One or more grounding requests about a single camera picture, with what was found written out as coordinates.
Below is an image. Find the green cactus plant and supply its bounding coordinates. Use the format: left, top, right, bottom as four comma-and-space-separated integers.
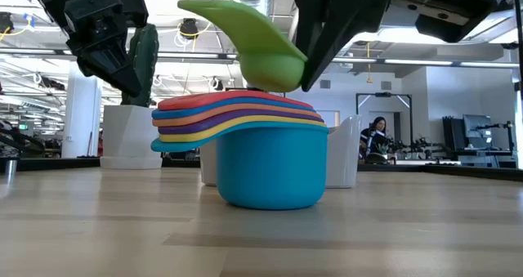
121, 23, 161, 108

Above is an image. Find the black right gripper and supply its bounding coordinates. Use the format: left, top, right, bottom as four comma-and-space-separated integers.
301, 0, 508, 92

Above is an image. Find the large teal measuring cup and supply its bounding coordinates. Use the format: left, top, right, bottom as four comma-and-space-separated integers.
150, 121, 330, 212

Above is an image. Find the black ceiling cable reel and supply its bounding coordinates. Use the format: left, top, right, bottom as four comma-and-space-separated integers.
179, 17, 200, 40

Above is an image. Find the pink red measuring cup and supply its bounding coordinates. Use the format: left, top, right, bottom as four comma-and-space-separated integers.
156, 89, 315, 112

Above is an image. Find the person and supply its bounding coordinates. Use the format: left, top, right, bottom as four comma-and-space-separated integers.
359, 115, 390, 164

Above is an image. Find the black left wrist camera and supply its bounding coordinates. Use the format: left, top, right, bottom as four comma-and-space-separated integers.
63, 0, 125, 54

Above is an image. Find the black cabinet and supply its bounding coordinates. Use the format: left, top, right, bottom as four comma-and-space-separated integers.
441, 115, 465, 152

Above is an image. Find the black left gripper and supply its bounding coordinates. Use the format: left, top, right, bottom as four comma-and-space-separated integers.
65, 0, 150, 99

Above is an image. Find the metal post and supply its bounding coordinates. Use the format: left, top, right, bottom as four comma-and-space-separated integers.
3, 158, 18, 181

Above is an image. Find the computer monitor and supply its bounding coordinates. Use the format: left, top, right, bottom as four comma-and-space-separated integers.
463, 114, 494, 150

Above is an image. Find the white faceted planter pot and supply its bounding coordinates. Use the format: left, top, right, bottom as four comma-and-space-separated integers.
99, 104, 165, 171

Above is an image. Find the green measuring cup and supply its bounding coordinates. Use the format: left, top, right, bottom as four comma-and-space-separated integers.
177, 0, 309, 94

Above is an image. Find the black table frame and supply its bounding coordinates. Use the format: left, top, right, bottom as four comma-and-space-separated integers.
0, 156, 523, 183

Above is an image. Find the white round column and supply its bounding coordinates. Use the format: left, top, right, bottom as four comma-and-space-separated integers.
60, 62, 104, 159

